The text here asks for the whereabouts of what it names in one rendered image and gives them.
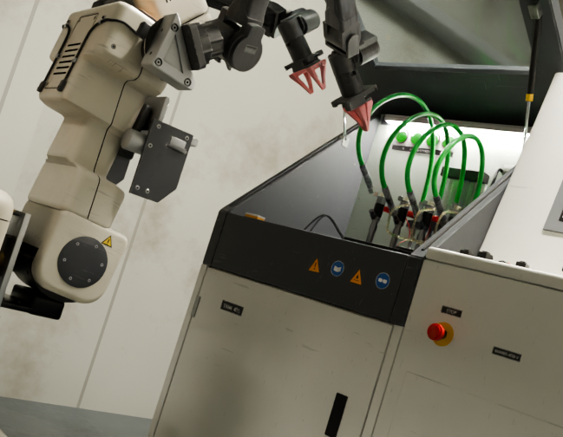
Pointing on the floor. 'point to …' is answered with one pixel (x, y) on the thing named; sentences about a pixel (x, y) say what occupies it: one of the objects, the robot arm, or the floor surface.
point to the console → (496, 316)
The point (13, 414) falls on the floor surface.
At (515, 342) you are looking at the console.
